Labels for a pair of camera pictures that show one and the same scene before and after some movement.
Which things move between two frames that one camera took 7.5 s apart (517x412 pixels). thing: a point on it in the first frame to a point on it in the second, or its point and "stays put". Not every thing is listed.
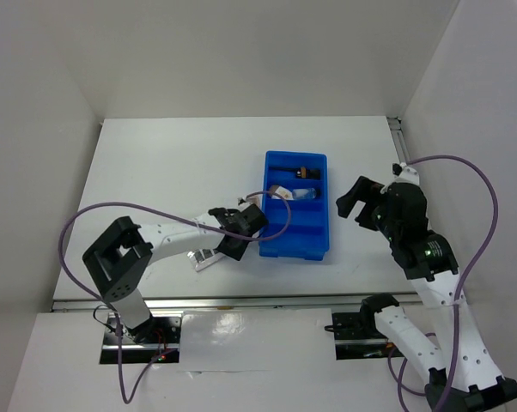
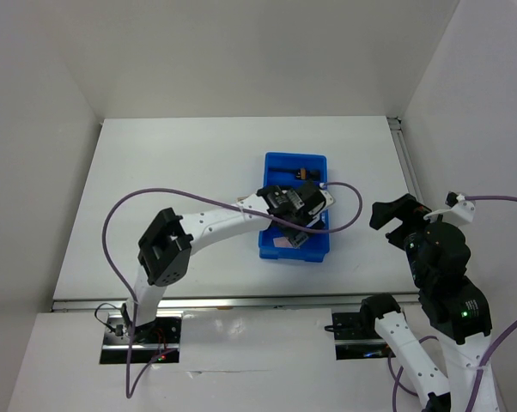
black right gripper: [366, 190] to [408, 208]
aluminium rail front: [224, 302] stays put
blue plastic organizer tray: [308, 236] stays put
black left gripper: [235, 253] to [294, 235]
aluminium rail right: [398, 138] stays put
